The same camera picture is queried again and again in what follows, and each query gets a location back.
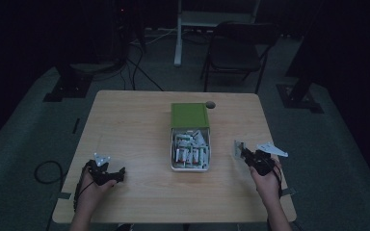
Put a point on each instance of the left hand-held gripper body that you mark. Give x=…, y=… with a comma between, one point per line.
x=101, y=174

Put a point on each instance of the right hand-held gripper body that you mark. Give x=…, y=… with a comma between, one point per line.
x=263, y=163

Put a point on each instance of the small white sachet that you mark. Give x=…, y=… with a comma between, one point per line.
x=238, y=149

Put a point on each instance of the white storage box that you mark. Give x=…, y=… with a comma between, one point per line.
x=172, y=150

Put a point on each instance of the person's left hand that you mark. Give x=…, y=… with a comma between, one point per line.
x=90, y=194

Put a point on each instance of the person's right hand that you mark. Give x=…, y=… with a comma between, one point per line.
x=268, y=186

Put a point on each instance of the grey tape piece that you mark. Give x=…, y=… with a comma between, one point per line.
x=289, y=191
x=64, y=195

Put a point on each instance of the pile of white sachets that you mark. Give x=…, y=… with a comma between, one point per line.
x=190, y=150

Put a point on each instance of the black marker pen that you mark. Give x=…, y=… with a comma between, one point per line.
x=76, y=125

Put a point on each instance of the small brown ball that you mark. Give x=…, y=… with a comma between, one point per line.
x=210, y=104

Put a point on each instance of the green box lid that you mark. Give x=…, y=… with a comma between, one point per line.
x=189, y=115

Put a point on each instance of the black stand base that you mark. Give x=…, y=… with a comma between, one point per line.
x=70, y=86
x=298, y=99

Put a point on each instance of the black folding chair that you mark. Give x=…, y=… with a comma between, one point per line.
x=234, y=54

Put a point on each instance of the white metal table frame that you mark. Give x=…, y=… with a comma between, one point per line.
x=179, y=38

